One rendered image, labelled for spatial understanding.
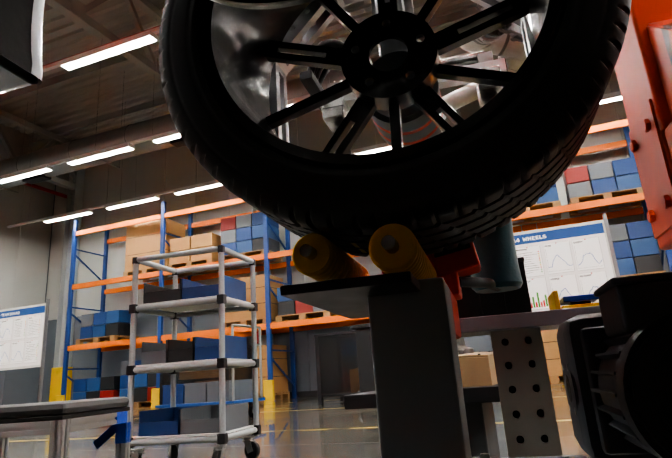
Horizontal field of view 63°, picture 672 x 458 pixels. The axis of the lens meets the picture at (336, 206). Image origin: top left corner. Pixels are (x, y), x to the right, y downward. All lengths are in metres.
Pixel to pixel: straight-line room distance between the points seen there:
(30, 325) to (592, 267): 8.70
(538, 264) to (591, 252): 0.59
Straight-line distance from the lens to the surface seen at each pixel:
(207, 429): 2.75
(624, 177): 10.88
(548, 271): 6.95
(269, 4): 0.56
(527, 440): 1.23
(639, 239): 10.62
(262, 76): 1.03
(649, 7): 1.10
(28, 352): 10.74
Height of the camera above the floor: 0.35
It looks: 17 degrees up
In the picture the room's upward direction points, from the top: 4 degrees counter-clockwise
